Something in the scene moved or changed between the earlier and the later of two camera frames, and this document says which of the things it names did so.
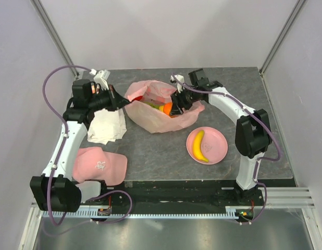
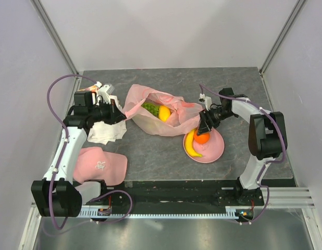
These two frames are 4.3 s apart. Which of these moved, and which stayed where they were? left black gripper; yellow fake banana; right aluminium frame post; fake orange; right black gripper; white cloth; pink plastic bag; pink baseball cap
Moved: yellow fake banana; fake orange; right black gripper; pink plastic bag; left black gripper
Stayed: white cloth; right aluminium frame post; pink baseball cap
